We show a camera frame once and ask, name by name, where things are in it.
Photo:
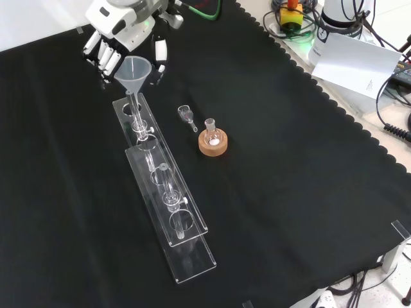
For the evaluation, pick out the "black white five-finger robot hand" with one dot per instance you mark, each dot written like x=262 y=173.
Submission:
x=128 y=29

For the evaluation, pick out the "clear plastic funnel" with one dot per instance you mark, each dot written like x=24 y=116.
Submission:
x=133 y=75

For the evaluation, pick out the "clear glass weighing funnel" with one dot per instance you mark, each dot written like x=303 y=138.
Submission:
x=185 y=114

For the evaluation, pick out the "clear acrylic funnel stand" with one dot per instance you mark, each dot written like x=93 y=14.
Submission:
x=180 y=208

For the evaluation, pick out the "small round-bottom glass flask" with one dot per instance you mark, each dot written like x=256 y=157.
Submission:
x=213 y=136

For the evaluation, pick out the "yellow stop button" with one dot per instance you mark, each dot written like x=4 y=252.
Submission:
x=290 y=16

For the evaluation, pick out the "black bench cloth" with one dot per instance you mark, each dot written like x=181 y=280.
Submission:
x=289 y=176

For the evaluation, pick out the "pale board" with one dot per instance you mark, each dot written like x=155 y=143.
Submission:
x=356 y=64

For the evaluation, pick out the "black electronic device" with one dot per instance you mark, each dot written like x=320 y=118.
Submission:
x=401 y=72

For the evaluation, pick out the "white power strip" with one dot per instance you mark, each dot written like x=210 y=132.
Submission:
x=324 y=300

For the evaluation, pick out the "clear acrylic corner bracket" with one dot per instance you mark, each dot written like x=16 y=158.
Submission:
x=398 y=247

